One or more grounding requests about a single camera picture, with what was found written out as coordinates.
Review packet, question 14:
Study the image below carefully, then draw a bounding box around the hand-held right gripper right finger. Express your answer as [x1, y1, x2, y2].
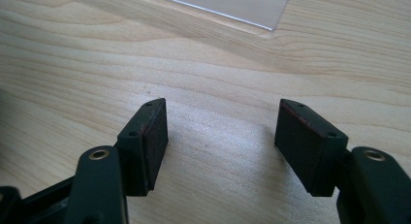
[273, 98, 411, 224]

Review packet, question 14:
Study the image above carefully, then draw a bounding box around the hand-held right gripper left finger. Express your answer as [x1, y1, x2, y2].
[63, 97, 170, 224]

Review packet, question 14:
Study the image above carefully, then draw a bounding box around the clear plastic sheet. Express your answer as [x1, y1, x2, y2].
[142, 0, 293, 32]

